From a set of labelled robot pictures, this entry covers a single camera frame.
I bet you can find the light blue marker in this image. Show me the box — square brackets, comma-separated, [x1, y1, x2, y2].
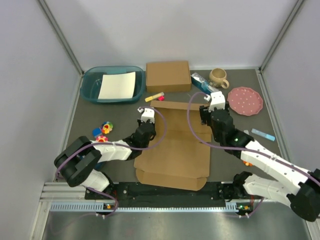
[251, 128, 276, 142]

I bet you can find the green yellow plush flower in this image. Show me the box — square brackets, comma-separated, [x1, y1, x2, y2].
[100, 121, 114, 135]

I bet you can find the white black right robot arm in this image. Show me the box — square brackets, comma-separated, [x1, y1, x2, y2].
[199, 105, 320, 222]

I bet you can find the teal plastic bin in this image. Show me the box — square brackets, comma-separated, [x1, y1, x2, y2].
[80, 65, 146, 104]

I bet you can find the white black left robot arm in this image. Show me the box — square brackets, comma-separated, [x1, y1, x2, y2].
[54, 119, 156, 199]

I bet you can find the yellow highlighter pen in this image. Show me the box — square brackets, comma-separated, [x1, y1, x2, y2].
[144, 92, 165, 103]

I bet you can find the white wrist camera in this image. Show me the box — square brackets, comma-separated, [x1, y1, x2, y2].
[137, 107, 155, 124]
[204, 91, 226, 112]

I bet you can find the closed brown cardboard box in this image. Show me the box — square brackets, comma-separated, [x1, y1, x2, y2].
[146, 60, 192, 93]

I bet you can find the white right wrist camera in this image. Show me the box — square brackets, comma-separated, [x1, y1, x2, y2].
[204, 91, 226, 112]

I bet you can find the black pink highlighter pen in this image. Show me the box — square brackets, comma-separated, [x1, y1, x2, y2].
[157, 96, 165, 101]

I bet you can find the blue toothbrush package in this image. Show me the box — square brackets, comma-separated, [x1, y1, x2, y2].
[190, 72, 219, 95]

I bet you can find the beige ceramic mug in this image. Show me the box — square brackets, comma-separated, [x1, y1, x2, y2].
[209, 68, 230, 89]

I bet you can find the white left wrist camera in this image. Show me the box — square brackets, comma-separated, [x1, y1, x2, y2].
[137, 107, 155, 124]

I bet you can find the pink dotted plate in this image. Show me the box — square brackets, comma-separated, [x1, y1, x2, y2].
[227, 86, 264, 117]

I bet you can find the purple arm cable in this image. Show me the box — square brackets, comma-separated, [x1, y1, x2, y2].
[186, 91, 320, 218]
[54, 106, 168, 221]

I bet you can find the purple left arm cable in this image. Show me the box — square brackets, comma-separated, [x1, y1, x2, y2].
[54, 106, 168, 221]

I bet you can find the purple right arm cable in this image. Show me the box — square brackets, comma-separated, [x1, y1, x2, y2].
[186, 91, 320, 218]

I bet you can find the brown cardboard box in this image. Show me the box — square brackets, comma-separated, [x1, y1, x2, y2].
[134, 100, 212, 191]
[146, 60, 192, 93]

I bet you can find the white paper sheet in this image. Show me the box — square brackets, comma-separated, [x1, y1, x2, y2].
[97, 72, 136, 100]

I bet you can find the pink plush flower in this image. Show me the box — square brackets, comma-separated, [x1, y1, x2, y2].
[95, 135, 109, 143]

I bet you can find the grey slotted cable duct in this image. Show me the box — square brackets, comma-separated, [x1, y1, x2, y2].
[50, 202, 249, 213]

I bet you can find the orange plush flower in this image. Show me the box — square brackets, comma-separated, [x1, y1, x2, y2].
[243, 161, 253, 167]

